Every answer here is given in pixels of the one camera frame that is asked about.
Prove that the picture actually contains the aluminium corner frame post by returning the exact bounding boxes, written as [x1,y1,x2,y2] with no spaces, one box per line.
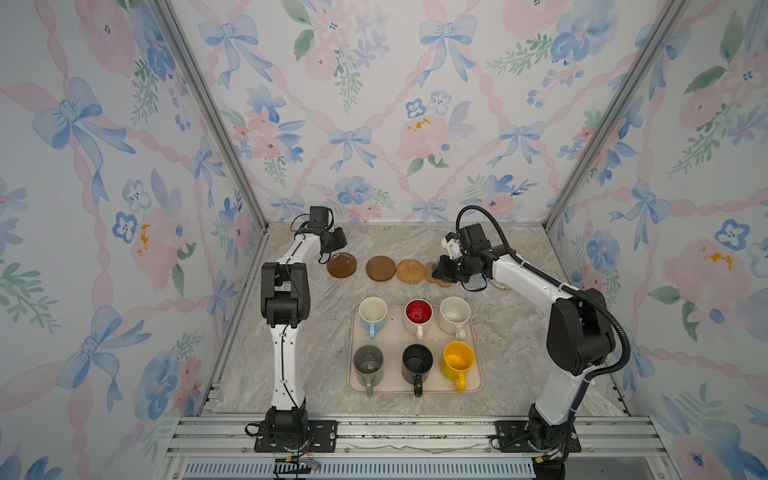
[543,0,689,233]
[148,0,268,234]

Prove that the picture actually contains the light blue mug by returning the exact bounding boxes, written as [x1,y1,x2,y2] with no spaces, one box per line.
[358,296,388,340]

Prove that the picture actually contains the beige serving tray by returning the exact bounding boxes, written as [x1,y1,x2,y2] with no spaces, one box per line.
[347,306,484,397]

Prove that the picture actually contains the rattan woven round coaster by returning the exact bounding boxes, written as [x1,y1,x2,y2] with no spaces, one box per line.
[396,259,426,285]

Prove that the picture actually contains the grey mug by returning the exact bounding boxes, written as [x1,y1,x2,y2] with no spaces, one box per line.
[353,345,384,397]

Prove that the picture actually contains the dark wooden coaster white marks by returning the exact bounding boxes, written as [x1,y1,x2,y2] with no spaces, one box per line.
[326,252,358,279]

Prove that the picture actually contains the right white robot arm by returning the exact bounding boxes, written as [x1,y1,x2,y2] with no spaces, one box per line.
[434,224,629,459]

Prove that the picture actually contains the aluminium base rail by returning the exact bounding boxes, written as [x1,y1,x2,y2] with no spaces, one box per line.
[154,414,681,479]

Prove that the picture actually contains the cork paw print coaster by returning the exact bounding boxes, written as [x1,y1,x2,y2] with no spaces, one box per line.
[425,262,452,288]

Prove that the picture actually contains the aluminium corner frame post left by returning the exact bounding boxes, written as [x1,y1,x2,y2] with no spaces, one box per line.
[148,0,268,234]

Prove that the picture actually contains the yellow mug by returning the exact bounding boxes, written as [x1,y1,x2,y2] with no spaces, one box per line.
[440,341,475,393]

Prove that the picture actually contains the blue woven round coaster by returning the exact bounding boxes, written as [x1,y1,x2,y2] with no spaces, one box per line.
[467,273,492,292]

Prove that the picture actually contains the aluminium corner frame post right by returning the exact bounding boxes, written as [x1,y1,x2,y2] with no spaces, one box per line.
[543,0,689,233]

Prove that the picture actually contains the black mug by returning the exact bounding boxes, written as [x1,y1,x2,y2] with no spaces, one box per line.
[401,344,434,398]

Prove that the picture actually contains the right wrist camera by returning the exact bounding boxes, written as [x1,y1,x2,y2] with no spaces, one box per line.
[441,234,461,258]

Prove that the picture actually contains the red mug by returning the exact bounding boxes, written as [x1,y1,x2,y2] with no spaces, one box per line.
[403,299,434,341]

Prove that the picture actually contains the white mug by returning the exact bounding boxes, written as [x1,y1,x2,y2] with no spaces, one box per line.
[438,297,472,341]

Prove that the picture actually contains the plain brown wooden coaster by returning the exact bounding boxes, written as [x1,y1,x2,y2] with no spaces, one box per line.
[366,255,397,282]

